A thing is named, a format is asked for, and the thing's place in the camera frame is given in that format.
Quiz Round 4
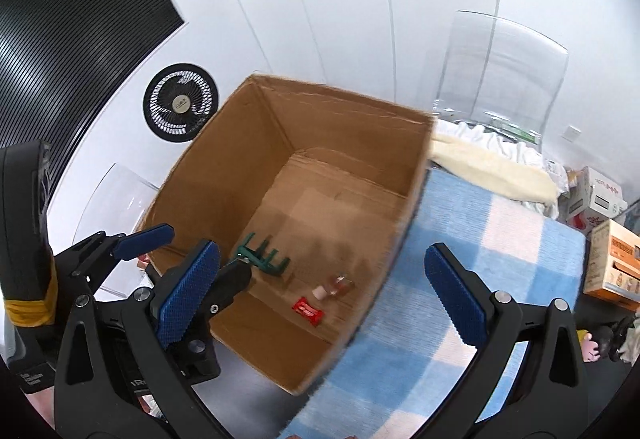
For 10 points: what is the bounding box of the green toy stool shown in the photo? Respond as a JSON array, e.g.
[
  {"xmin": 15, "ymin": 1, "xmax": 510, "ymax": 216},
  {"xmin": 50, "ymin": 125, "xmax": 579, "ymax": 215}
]
[{"xmin": 233, "ymin": 232, "xmax": 291, "ymax": 277}]

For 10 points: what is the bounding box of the red candy wrapper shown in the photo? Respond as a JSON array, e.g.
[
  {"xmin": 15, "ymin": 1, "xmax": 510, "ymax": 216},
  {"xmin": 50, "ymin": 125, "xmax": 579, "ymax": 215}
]
[{"xmin": 292, "ymin": 297, "xmax": 324, "ymax": 327}]

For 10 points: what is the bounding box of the pink small bottle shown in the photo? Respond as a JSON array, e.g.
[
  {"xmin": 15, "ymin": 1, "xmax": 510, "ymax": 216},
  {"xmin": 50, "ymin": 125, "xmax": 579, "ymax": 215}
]
[{"xmin": 311, "ymin": 274, "xmax": 355, "ymax": 300}]

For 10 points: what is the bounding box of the person left hand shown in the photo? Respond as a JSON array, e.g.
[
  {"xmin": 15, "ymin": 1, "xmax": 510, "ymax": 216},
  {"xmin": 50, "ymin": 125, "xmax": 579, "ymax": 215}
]
[{"xmin": 27, "ymin": 387, "xmax": 55, "ymax": 428}]

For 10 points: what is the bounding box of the clear acrylic chair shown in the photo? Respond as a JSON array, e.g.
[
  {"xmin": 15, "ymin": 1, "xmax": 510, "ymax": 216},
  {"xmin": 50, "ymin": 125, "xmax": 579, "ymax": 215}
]
[
  {"xmin": 73, "ymin": 164, "xmax": 157, "ymax": 301},
  {"xmin": 434, "ymin": 10, "xmax": 568, "ymax": 148}
]

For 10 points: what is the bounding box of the blue white checkered blanket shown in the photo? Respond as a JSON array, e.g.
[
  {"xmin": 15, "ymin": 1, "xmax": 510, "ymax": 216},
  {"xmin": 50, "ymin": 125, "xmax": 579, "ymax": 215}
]
[{"xmin": 282, "ymin": 168, "xmax": 586, "ymax": 438}]

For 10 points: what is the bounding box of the large cardboard box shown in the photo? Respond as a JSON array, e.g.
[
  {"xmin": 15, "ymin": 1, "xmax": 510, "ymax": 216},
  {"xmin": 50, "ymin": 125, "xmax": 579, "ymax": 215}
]
[{"xmin": 141, "ymin": 74, "xmax": 435, "ymax": 395}]

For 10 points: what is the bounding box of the cartoon boy figurine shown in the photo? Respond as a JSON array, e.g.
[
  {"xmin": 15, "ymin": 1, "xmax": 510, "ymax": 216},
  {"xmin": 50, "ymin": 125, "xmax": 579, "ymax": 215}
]
[{"xmin": 577, "ymin": 329, "xmax": 600, "ymax": 363}]

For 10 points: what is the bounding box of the black vase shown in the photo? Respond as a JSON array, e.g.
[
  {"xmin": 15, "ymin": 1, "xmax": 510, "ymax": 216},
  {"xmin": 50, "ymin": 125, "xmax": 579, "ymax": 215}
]
[{"xmin": 598, "ymin": 317, "xmax": 634, "ymax": 364}]

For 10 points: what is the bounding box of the orange white cardboard box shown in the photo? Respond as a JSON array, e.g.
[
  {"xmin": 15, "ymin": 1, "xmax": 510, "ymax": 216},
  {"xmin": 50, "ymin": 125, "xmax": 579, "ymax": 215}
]
[{"xmin": 582, "ymin": 220, "xmax": 640, "ymax": 311}]

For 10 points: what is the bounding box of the white cushion on chair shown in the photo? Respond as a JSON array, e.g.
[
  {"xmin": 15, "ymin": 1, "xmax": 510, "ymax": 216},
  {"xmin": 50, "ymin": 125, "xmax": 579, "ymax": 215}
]
[{"xmin": 431, "ymin": 120, "xmax": 568, "ymax": 219}]

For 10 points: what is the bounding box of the black standing fan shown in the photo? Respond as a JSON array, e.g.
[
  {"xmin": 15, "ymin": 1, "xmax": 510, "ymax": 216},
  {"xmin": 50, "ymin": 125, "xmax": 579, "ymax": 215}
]
[{"xmin": 142, "ymin": 63, "xmax": 219, "ymax": 144}]

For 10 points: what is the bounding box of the white small carton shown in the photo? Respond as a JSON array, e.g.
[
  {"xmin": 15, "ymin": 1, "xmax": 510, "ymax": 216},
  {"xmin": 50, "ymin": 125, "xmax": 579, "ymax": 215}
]
[{"xmin": 566, "ymin": 166, "xmax": 628, "ymax": 235}]

